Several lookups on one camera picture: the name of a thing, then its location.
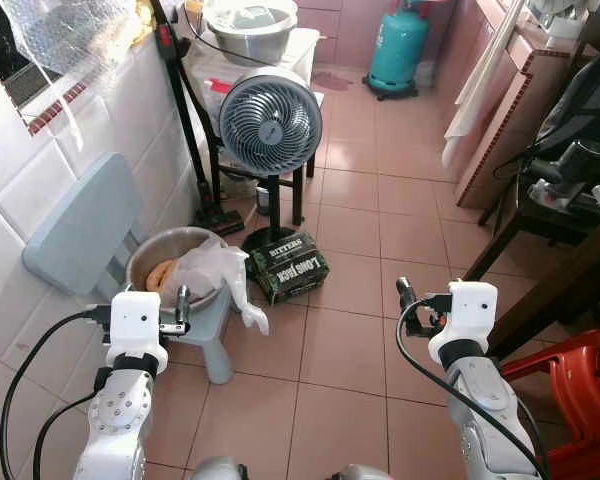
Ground silver right robot leg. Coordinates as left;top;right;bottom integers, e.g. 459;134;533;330
329;463;397;480

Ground teal gas cylinder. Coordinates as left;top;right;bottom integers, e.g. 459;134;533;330
363;8;433;102

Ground steel bowl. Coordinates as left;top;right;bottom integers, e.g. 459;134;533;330
125;226;233;313

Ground large steel basin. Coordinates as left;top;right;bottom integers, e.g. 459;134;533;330
201;0;300;67

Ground silver robot leg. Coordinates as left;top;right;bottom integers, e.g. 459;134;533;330
188;457;252;480
329;463;397;480

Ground orange bread roll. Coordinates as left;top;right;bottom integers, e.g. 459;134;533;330
144;259;183;294

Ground grey round floor fan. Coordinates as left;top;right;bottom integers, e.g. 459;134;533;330
217;66;325;256

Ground black wooden stool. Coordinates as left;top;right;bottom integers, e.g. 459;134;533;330
202;90;318;229

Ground black bag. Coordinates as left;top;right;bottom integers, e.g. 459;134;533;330
533;42;600;163

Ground clear bubble wrap sheet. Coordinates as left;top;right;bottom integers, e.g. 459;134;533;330
0;0;143;153

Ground red plastic chair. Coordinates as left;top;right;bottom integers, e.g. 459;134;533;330
499;324;600;480

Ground black hair dryer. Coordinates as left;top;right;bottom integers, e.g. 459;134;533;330
526;138;600;193

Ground long black left arm cable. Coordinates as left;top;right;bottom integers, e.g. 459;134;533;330
0;309;113;480

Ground clear white plastic bag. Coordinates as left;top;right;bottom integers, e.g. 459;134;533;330
168;235;272;337

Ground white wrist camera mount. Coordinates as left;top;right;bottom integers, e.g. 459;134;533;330
107;290;172;374
427;281;500;367

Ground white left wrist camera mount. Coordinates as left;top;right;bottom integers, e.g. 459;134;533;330
107;290;172;374

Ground short black left arm cable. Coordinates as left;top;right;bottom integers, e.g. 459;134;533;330
31;390;99;480

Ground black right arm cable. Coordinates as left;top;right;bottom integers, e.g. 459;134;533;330
394;294;553;480

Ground black green Long Jack carton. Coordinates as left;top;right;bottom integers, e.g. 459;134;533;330
244;238;332;307

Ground silver left robot leg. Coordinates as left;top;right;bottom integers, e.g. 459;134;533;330
188;457;252;480

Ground black stick vacuum cleaner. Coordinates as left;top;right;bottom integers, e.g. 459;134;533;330
148;0;247;238

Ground small dark wooden side table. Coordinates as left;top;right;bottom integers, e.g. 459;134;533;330
464;172;600;283

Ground pale blue plastic child chair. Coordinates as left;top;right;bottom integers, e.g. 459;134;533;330
21;151;237;387

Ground dark wooden dining table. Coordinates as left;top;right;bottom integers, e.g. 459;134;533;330
486;185;600;363

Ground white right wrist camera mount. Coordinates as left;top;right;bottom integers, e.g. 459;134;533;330
427;281;500;367

